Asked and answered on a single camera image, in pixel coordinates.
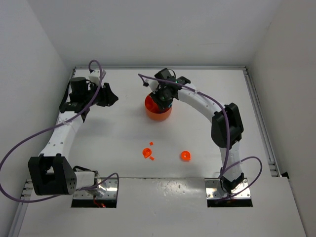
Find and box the purple cable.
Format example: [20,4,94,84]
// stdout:
[137,73,263,199]
[0,59,119,203]

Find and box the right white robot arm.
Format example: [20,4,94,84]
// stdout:
[150,68,244,194]

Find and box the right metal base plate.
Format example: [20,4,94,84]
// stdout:
[204,178,251,200]

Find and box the orange round divided container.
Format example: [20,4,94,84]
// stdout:
[144,94,172,121]

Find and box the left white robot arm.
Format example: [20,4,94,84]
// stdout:
[28,76,119,196]

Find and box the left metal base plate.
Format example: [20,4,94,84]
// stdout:
[73,176,119,201]

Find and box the orange ring lego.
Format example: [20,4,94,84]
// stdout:
[142,148,152,158]
[180,151,191,161]

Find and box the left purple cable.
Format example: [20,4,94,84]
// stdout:
[0,59,119,203]

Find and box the metal base plate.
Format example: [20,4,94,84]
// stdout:
[73,176,119,201]
[204,178,251,200]

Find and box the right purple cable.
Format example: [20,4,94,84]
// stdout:
[137,73,263,199]

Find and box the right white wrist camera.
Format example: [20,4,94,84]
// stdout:
[143,79,159,94]

